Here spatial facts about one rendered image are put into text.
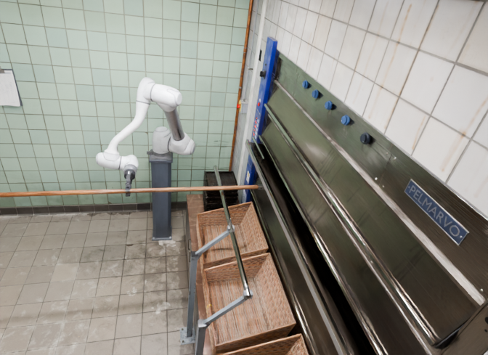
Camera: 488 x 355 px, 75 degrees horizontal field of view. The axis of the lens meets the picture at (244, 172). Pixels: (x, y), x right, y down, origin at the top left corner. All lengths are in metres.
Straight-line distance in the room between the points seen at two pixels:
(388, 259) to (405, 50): 0.71
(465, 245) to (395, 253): 0.26
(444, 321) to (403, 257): 0.22
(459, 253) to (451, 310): 0.17
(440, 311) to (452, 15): 0.83
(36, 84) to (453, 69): 3.08
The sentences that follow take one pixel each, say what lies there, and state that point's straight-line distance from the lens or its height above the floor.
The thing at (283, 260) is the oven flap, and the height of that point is 0.97.
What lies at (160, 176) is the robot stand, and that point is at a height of 0.83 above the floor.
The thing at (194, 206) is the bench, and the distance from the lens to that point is 3.07.
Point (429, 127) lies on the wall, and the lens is 1.10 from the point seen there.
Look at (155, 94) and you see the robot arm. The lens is 2.37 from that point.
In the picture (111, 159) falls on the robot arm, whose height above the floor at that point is 1.27.
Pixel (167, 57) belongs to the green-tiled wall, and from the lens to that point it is 3.13.
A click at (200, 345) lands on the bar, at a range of 2.00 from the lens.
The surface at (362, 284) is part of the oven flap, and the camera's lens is 1.44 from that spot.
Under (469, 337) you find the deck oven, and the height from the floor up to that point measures 1.80.
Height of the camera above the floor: 2.54
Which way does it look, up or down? 32 degrees down
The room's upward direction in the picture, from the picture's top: 9 degrees clockwise
